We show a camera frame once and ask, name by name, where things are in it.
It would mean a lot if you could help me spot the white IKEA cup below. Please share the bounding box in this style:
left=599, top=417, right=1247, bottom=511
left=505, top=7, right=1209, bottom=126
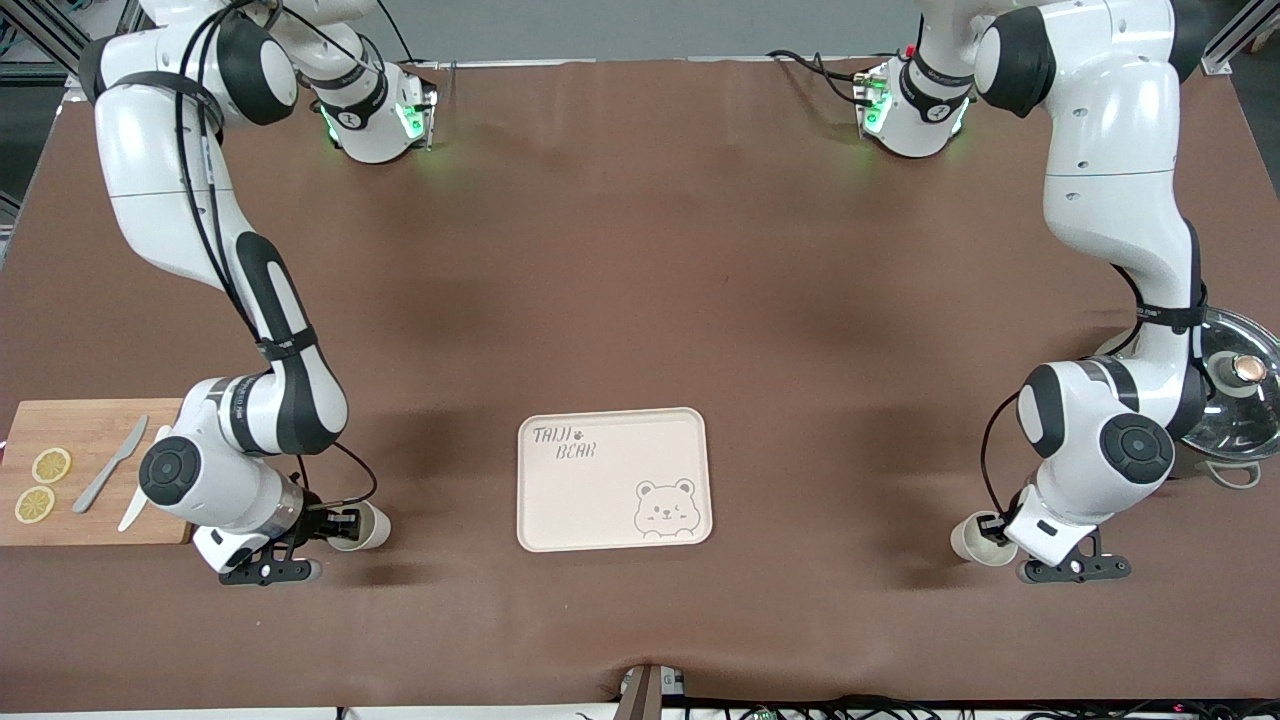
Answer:
left=950, top=510, right=1019, bottom=568
left=327, top=500, right=392, bottom=553

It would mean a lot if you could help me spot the white bear print tray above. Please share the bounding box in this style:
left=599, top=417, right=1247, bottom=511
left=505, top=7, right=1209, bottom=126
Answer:
left=516, top=407, right=714, bottom=554

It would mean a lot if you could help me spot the white plastic knife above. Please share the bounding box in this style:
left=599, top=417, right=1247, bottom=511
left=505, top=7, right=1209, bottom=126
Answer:
left=118, top=425, right=174, bottom=533

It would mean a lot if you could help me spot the grey plastic knife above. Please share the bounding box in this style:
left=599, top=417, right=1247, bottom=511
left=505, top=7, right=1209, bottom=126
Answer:
left=72, top=415, right=150, bottom=515

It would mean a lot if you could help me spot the bamboo cutting board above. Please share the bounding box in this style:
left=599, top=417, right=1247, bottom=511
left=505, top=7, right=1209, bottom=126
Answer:
left=0, top=398, right=196, bottom=547

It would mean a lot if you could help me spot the grey-green electric cooking pot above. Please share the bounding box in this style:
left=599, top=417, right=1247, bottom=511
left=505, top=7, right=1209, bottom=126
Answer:
left=1090, top=305, right=1280, bottom=491

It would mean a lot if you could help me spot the glass pot lid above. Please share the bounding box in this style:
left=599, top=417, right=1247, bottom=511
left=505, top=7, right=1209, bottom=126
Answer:
left=1178, top=307, right=1280, bottom=463

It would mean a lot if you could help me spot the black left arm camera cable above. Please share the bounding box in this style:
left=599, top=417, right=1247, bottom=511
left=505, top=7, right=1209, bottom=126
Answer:
left=980, top=225, right=1206, bottom=521

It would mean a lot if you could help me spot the black right arm base cable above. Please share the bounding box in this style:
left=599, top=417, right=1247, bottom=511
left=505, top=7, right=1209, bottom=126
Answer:
left=375, top=0, right=441, bottom=76

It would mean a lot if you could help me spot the black arm base cable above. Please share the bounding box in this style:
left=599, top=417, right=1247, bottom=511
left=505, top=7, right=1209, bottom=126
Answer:
left=766, top=48, right=873, bottom=106
left=375, top=0, right=441, bottom=76

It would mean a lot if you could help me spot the black left arm base cable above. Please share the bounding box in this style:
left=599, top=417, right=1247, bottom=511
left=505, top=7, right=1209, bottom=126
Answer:
left=766, top=48, right=873, bottom=106

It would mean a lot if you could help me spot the aluminium frame profile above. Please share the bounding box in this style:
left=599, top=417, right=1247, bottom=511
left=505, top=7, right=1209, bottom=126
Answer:
left=1200, top=0, right=1280, bottom=76
left=0, top=0, right=151, bottom=91

